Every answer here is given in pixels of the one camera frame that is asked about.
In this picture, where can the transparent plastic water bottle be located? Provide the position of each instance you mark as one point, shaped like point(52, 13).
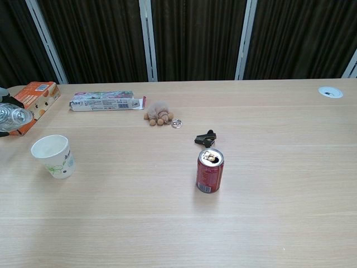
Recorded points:
point(15, 115)

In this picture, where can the orange snack box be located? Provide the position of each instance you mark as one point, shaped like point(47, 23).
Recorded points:
point(42, 95)

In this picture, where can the black binder clip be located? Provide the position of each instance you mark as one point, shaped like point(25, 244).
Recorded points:
point(205, 138)

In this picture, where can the red soda can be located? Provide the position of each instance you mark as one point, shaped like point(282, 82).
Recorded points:
point(209, 176)

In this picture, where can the dark curtain panel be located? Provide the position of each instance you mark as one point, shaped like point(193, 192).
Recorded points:
point(195, 36)
point(301, 33)
point(16, 42)
point(97, 36)

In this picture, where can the long white toothpaste carton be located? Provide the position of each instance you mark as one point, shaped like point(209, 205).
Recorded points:
point(103, 102)

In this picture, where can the white floral paper cup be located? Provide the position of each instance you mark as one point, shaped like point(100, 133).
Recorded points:
point(57, 162)

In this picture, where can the grey partition frame post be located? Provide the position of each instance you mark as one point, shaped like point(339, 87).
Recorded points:
point(147, 42)
point(47, 42)
point(246, 42)
point(352, 65)

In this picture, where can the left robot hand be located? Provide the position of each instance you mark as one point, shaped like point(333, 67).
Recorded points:
point(3, 91)

